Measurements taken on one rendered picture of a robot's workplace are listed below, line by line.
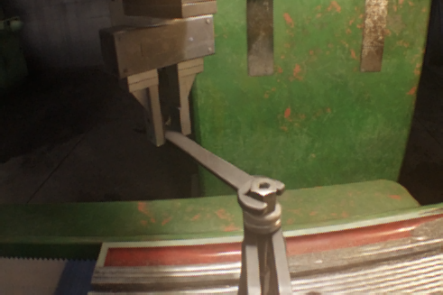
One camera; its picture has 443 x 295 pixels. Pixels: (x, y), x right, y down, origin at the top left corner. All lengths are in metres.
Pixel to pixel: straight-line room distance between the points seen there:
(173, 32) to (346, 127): 0.79
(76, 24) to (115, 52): 5.12
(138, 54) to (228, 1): 0.55
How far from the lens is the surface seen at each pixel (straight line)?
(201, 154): 0.40
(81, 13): 5.42
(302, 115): 1.03
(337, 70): 1.01
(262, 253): 0.38
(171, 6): 0.33
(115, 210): 0.82
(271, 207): 0.33
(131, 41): 0.37
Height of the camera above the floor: 1.29
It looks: 27 degrees down
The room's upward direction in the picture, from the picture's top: 3 degrees counter-clockwise
